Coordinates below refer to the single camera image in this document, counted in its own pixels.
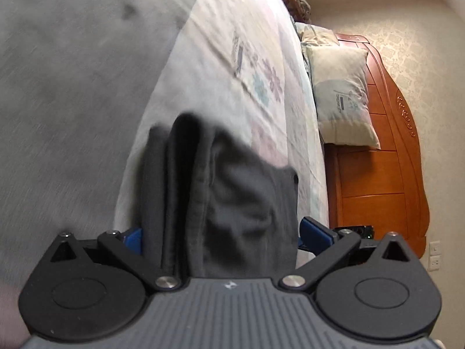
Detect patchwork bed sheet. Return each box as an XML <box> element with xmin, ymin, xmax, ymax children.
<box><xmin>0</xmin><ymin>0</ymin><xmax>330</xmax><ymax>349</ymax></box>

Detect printed cream pillow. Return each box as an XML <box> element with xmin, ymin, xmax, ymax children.
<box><xmin>303</xmin><ymin>45</ymin><xmax>381</xmax><ymax>149</ymax></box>

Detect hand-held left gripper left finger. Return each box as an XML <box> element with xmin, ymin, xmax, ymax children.
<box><xmin>42</xmin><ymin>227</ymin><xmax>182</xmax><ymax>293</ymax></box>

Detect plain cream pillow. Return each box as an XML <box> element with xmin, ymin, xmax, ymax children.
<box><xmin>294</xmin><ymin>22</ymin><xmax>340</xmax><ymax>49</ymax></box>

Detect dark grey pants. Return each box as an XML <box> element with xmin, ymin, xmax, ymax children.
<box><xmin>140</xmin><ymin>112</ymin><xmax>299</xmax><ymax>280</ymax></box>

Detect wooden headboard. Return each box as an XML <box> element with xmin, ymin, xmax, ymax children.
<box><xmin>323</xmin><ymin>33</ymin><xmax>431</xmax><ymax>260</ymax></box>

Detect small black device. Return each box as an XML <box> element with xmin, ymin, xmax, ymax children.
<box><xmin>336</xmin><ymin>225</ymin><xmax>375</xmax><ymax>240</ymax></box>

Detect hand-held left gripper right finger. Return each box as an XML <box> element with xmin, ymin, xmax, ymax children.
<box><xmin>279</xmin><ymin>216</ymin><xmax>418</xmax><ymax>293</ymax></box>

